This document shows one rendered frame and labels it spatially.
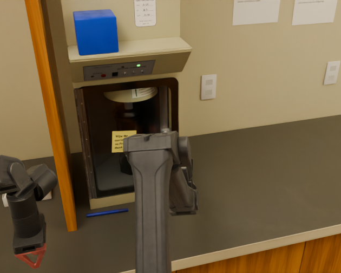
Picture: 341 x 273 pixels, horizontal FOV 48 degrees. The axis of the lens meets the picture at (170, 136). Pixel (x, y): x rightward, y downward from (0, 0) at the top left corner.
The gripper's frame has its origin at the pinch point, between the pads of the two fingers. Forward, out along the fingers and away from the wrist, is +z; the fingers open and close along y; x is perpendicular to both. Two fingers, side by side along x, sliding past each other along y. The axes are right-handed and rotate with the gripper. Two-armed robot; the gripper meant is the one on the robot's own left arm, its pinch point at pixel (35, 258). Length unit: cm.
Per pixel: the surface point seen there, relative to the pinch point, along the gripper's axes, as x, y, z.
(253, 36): -92, 77, -29
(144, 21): -36, 33, -47
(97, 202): -16.9, 33.8, 12.5
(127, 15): -31, 33, -49
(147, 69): -35, 28, -35
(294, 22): -111, 76, -33
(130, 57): -29, 22, -40
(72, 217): -8.5, 24.8, 9.8
